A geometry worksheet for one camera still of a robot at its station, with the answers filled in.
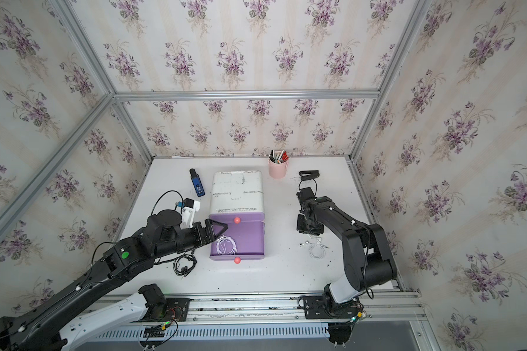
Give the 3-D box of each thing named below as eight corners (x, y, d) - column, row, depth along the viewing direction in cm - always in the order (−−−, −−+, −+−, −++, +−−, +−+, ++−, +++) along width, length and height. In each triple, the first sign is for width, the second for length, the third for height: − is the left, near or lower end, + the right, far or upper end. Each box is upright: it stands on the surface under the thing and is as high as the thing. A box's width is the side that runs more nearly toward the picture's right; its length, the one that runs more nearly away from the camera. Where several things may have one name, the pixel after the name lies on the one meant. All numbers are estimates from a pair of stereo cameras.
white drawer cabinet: (216, 238, 91) (206, 211, 74) (222, 201, 103) (214, 170, 86) (262, 238, 91) (263, 211, 74) (263, 201, 104) (263, 170, 86)
